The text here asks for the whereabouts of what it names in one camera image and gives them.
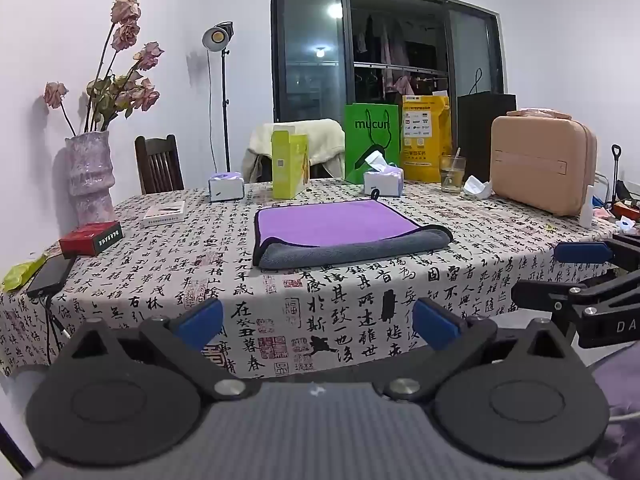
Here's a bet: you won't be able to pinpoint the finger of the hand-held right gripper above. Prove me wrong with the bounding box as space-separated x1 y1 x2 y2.
554 234 640 275
512 280 601 319

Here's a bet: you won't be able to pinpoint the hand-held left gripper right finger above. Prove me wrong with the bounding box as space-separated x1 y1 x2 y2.
382 298 576 403

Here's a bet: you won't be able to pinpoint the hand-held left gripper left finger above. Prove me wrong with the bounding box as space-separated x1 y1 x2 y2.
65 299 251 403

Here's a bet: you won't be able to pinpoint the purple and grey towel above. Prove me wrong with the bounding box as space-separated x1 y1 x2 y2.
252 199 454 270

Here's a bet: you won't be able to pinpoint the small white bottle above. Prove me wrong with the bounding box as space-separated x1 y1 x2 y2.
580 185 596 228

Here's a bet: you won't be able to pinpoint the dark purple cloth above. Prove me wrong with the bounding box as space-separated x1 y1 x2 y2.
589 345 640 463

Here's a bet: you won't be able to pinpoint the calligraphy print tablecloth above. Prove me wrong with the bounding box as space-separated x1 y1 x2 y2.
0 177 640 381

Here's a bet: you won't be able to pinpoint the beige hard case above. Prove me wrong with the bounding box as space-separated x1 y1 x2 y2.
490 109 598 217

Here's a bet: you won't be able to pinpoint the flat white box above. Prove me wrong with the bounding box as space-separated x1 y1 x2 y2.
142 200 187 226

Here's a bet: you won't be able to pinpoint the crumpled white paper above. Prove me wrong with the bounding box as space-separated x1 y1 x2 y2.
462 175 495 199

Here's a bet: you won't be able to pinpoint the white and purple tissue box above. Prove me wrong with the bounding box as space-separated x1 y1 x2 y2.
208 172 246 203
363 151 405 198

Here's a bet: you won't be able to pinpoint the red and black box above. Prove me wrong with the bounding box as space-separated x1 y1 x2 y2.
59 221 123 259

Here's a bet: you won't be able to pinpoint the pink cloth on case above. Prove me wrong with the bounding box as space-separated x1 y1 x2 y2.
506 107 572 122

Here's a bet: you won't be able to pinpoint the glass cup with stick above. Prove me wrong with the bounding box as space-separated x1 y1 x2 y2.
439 148 467 194

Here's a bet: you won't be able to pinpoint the black phone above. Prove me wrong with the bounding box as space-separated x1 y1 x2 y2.
26 256 76 299

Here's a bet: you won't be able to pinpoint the black paper bag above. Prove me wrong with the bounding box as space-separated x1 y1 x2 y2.
456 67 517 171

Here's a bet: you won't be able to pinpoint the dark wooden chair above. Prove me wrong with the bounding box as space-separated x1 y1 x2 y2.
134 134 185 195

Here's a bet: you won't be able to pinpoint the yellow-green cardboard box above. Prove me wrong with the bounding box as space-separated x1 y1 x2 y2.
271 129 311 200

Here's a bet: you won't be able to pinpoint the pink speckled ceramic vase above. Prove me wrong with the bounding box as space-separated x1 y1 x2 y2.
65 131 117 226

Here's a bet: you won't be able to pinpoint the green snack packet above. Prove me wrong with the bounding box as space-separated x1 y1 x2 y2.
1 254 48 293

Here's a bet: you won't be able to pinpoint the yellow plastic bag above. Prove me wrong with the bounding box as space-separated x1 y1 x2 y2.
401 92 452 183

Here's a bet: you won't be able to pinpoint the green paper bag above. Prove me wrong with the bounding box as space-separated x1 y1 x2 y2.
344 102 402 185

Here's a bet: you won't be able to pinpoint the dried pink roses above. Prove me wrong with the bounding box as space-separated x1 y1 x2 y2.
43 0 165 136

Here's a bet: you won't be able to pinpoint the dark framed glass door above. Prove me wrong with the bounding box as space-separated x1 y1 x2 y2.
271 0 505 126

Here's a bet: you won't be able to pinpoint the hanging pink clothes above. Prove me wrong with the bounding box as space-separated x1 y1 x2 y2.
381 20 412 96

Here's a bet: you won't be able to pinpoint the studio lamp on stand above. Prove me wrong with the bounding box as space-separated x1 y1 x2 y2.
202 21 235 173

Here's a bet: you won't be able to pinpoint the black shovel handle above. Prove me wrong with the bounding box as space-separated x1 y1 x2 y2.
611 144 624 202

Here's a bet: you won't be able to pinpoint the black charging cable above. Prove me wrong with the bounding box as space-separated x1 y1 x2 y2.
44 295 72 367

